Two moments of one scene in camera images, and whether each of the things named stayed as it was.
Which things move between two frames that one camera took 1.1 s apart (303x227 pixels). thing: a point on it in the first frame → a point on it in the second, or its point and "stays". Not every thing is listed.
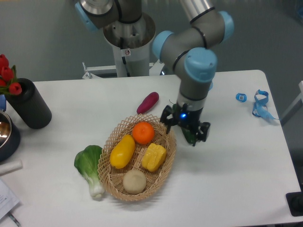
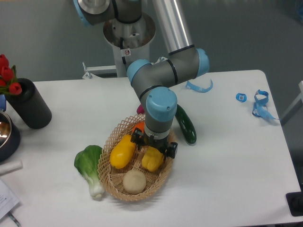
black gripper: x=186 y=118 → x=137 y=137
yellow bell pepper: x=154 y=157 stays
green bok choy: x=86 y=161 stays
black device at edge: x=295 y=201 stays
